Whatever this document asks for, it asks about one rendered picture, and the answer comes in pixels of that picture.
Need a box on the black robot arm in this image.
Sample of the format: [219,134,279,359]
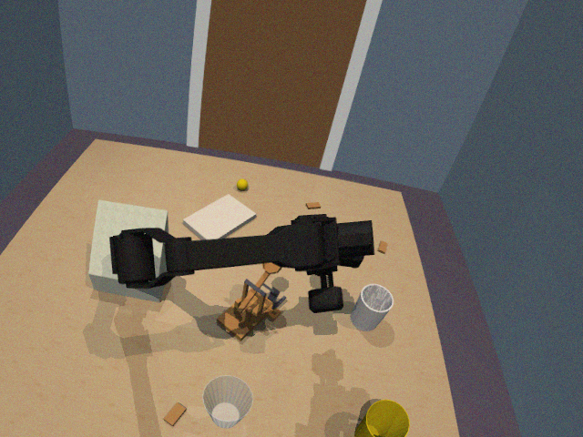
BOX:
[109,214,375,289]

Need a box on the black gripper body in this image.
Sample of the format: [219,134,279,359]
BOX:
[307,266,343,313]

